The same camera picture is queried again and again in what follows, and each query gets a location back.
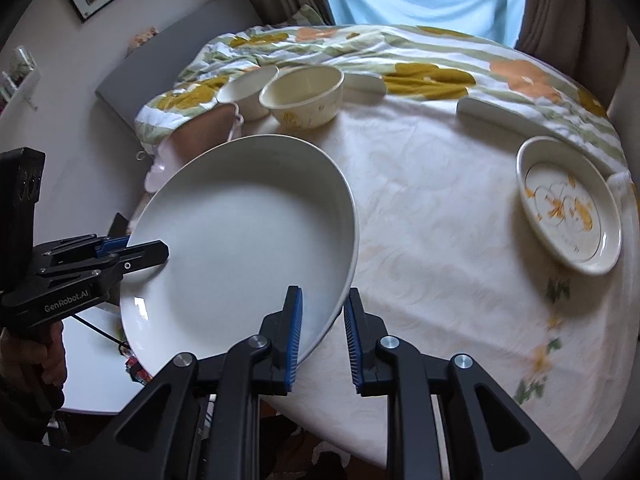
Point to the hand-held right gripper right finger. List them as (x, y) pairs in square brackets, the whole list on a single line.
[(352, 345)]

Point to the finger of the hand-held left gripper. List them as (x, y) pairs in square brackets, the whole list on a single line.
[(114, 245), (145, 255)]

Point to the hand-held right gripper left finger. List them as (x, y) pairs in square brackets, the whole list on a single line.
[(295, 340)]

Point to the large white deep plate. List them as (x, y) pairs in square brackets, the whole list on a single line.
[(240, 230)]

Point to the brown tray with pink rim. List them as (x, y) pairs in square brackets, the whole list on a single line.
[(200, 135)]

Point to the small cream bowl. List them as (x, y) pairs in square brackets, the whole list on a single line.
[(245, 92)]

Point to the cream floral print bowl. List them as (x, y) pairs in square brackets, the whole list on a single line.
[(305, 105)]

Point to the cream floral print plate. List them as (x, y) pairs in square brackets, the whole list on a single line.
[(565, 205)]

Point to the person's left forearm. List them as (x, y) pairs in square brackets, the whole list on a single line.
[(20, 422)]

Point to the person's left hand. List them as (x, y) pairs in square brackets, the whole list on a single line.
[(57, 360)]

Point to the small white table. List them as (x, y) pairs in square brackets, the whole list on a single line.
[(90, 370)]

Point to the small red object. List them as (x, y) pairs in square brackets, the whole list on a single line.
[(137, 367)]

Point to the cream patterned tablecloth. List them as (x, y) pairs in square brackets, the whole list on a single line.
[(425, 210)]

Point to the grey cushion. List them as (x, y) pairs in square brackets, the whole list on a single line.
[(150, 75)]

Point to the small patterned cloth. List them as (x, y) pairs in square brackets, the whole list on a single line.
[(145, 37)]

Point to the short white oblong dish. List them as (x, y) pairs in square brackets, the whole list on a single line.
[(365, 85)]

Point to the long white oblong dish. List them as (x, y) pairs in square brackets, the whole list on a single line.
[(500, 115)]

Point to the green patterned cushion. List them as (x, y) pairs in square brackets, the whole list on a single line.
[(310, 16)]

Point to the floral striped blanket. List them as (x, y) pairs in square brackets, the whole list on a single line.
[(440, 50)]

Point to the clear wall shelf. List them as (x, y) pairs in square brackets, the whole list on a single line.
[(22, 72)]

